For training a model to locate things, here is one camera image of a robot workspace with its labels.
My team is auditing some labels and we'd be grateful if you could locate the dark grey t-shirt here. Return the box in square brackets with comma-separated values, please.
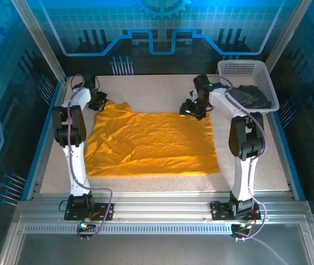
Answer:
[225, 84, 274, 109]

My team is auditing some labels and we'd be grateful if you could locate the small LED controller board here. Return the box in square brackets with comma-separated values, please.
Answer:
[230, 221, 254, 236]
[77, 219, 97, 233]

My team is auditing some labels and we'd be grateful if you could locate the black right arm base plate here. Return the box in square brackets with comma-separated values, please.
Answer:
[210, 200, 262, 221]

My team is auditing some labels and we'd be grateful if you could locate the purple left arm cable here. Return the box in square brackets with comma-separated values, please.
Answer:
[66, 73, 114, 241]

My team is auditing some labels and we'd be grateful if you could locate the aluminium frame rail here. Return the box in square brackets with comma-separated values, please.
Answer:
[0, 192, 314, 265]

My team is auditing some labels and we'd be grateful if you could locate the aluminium corner post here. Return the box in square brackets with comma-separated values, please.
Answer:
[10, 0, 71, 85]
[264, 0, 313, 73]

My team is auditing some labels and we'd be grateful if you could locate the yellow t-shirt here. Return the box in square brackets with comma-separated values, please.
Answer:
[84, 99, 220, 178]

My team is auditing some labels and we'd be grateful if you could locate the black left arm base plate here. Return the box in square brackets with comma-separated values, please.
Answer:
[63, 202, 115, 221]

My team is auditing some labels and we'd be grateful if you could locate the white perforated plastic basket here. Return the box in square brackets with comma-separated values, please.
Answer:
[217, 59, 281, 113]

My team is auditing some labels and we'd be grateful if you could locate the slotted grey cable duct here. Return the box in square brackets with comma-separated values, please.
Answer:
[23, 224, 233, 235]

